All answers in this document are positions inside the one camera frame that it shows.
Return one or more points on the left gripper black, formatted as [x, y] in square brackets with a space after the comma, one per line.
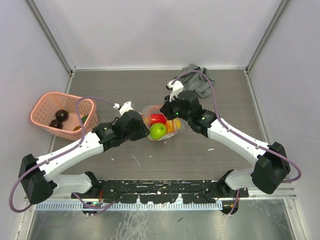
[143, 132]

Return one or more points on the grey cable duct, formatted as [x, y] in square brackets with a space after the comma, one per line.
[176, 206]

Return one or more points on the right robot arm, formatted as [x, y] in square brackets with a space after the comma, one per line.
[269, 167]

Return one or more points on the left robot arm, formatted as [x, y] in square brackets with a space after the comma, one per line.
[41, 177]

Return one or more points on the clear zip top bag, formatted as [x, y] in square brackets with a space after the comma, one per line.
[155, 109]

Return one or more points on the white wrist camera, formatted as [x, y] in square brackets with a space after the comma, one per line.
[176, 87]
[125, 107]

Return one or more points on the dark brown round fruit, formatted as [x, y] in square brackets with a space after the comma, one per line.
[62, 115]

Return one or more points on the green lime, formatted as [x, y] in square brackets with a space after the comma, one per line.
[157, 131]

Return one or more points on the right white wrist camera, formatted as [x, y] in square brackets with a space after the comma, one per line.
[176, 87]

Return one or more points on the red apple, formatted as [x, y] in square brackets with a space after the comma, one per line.
[157, 118]

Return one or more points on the pink plastic basket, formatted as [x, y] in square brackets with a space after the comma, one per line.
[44, 112]

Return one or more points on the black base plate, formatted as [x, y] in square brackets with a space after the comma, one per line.
[160, 191]

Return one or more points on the yellow lemon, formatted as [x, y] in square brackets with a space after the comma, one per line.
[173, 125]

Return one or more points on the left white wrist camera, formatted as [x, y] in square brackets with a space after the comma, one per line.
[125, 107]

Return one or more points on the grey crumpled cloth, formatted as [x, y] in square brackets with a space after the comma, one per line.
[195, 82]

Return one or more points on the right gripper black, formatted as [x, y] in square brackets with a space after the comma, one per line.
[166, 108]

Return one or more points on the dark green fruit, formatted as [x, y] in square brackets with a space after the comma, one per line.
[84, 118]

